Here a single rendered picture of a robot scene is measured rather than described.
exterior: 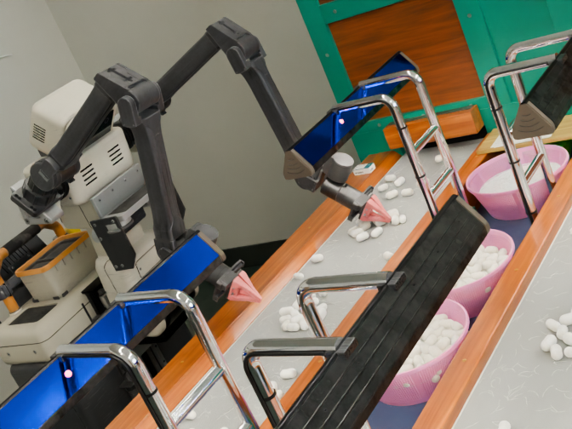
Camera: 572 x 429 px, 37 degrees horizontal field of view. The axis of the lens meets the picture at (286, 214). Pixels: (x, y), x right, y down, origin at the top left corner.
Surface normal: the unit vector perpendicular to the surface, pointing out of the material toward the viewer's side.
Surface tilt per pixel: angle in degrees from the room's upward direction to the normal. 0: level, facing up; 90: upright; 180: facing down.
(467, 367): 0
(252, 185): 90
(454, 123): 90
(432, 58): 90
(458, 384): 0
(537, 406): 0
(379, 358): 58
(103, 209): 90
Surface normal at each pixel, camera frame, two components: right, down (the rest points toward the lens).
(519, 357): -0.39, -0.86
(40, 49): 0.81, -0.15
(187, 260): 0.45, -0.55
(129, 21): -0.44, 0.48
